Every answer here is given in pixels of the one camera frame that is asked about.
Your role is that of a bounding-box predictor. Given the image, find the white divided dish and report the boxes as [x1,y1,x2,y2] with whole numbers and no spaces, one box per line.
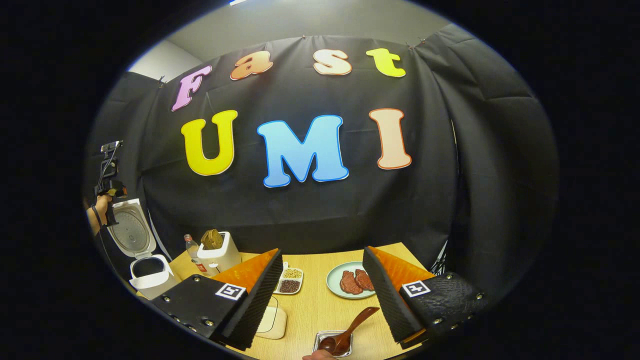
[273,261,304,296]

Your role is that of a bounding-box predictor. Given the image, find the clear red label bottle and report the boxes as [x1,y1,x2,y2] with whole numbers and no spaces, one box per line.
[183,233,211,276]

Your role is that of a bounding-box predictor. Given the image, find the red meat slice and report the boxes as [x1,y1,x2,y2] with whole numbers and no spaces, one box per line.
[339,270,364,296]
[354,268,375,292]

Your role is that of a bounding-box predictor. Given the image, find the pale green plate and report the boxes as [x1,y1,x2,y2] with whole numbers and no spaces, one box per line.
[326,261,377,300]

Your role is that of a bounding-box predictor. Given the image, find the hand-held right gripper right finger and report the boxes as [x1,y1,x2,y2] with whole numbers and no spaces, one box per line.
[362,245,488,350]

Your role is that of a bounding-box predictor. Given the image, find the clear rice dish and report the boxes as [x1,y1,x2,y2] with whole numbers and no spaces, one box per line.
[256,295,288,341]

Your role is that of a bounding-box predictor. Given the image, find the metal backdrop stand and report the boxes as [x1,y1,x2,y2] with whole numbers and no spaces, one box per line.
[434,239,451,275]

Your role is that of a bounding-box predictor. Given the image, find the white rice cooker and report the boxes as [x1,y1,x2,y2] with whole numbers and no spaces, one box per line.
[107,198,182,301]

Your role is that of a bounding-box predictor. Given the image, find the white toaster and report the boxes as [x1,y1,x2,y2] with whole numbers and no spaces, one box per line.
[196,231,243,275]

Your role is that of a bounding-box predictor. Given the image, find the brown wooden spoon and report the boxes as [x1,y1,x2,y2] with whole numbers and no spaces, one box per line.
[318,306,381,357]

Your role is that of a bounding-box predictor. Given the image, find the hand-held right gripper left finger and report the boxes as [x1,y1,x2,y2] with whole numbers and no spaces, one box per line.
[149,248,282,352]

